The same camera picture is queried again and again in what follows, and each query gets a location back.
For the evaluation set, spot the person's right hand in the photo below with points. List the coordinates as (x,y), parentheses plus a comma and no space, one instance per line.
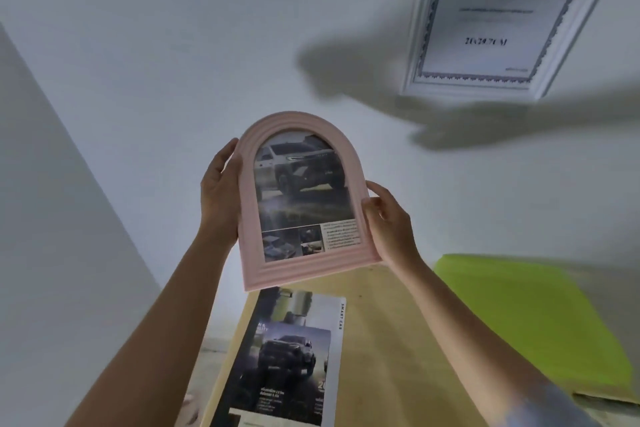
(392,231)

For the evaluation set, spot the person's left hand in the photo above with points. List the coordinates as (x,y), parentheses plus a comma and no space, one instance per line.
(218,201)

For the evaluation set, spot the person's right thumb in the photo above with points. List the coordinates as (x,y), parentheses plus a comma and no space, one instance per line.
(373,210)

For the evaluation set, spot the person's left thumb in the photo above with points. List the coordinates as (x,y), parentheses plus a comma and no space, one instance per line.
(233,165)

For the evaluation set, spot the pink arched picture frame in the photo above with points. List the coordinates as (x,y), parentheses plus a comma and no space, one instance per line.
(300,201)

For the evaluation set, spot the person's left forearm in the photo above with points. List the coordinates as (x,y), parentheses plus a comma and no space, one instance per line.
(150,331)

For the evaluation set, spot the person's right forearm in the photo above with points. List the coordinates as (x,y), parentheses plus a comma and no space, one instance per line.
(465,341)

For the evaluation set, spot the car magazine page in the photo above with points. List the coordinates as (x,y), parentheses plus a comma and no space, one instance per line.
(285,361)

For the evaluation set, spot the arched magazine cutout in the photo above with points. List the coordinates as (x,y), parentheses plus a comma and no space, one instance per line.
(287,371)

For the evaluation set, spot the lime green cloth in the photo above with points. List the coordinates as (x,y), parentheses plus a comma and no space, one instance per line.
(530,321)

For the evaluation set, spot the white framed certificate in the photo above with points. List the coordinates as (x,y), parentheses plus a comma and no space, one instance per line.
(500,16)

